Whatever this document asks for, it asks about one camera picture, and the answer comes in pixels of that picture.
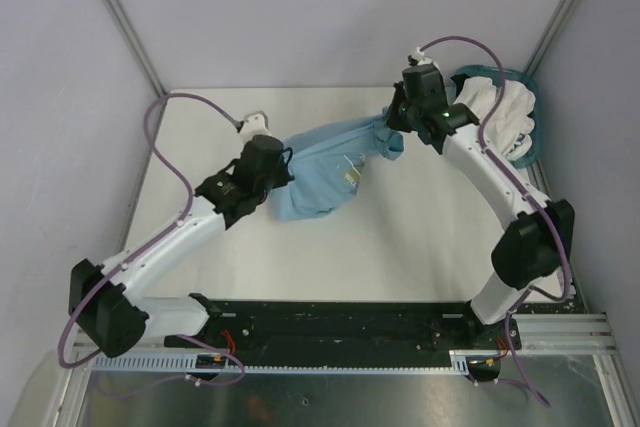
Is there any light blue t shirt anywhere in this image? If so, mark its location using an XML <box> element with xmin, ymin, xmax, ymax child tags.
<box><xmin>269</xmin><ymin>112</ymin><xmax>404</xmax><ymax>221</ymax></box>

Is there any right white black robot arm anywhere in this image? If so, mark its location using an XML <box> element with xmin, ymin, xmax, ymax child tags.
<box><xmin>385</xmin><ymin>61</ymin><xmax>575</xmax><ymax>348</ymax></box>

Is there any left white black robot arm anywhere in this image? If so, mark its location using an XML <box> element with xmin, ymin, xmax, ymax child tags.
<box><xmin>69</xmin><ymin>134</ymin><xmax>293</xmax><ymax>358</ymax></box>

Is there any black t shirt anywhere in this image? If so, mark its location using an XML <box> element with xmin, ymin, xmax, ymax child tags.
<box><xmin>451</xmin><ymin>73</ymin><xmax>469</xmax><ymax>98</ymax></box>

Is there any teal laundry basket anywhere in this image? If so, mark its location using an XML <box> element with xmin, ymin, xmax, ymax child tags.
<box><xmin>451</xmin><ymin>65</ymin><xmax>541</xmax><ymax>170</ymax></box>

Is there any white t shirt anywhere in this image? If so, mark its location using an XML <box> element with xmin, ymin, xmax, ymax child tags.
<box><xmin>455</xmin><ymin>76</ymin><xmax>536</xmax><ymax>162</ymax></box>

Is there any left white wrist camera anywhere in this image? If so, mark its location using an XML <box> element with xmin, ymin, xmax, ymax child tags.
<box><xmin>238</xmin><ymin>111</ymin><xmax>271</xmax><ymax>143</ymax></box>

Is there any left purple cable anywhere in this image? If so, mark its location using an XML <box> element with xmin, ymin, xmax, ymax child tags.
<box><xmin>57</xmin><ymin>91</ymin><xmax>251</xmax><ymax>398</ymax></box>

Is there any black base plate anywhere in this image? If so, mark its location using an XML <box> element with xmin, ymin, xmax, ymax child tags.
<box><xmin>193</xmin><ymin>298</ymin><xmax>521</xmax><ymax>351</ymax></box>

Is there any right aluminium frame post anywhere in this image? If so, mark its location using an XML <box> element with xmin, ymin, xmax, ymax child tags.
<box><xmin>524</xmin><ymin>0</ymin><xmax>580</xmax><ymax>76</ymax></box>

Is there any aluminium frame post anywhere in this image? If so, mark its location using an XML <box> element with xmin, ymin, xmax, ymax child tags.
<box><xmin>524</xmin><ymin>0</ymin><xmax>580</xmax><ymax>76</ymax></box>
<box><xmin>102</xmin><ymin>0</ymin><xmax>166</xmax><ymax>97</ymax></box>

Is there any left aluminium frame post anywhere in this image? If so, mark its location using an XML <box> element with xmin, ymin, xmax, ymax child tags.
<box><xmin>102</xmin><ymin>0</ymin><xmax>166</xmax><ymax>97</ymax></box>

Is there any grey slotted cable duct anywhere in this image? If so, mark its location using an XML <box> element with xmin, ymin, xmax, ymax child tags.
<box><xmin>93</xmin><ymin>350</ymin><xmax>501</xmax><ymax>375</ymax></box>

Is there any aluminium front rail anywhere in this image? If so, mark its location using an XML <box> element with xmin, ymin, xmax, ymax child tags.
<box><xmin>69</xmin><ymin>313</ymin><xmax>616</xmax><ymax>354</ymax></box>

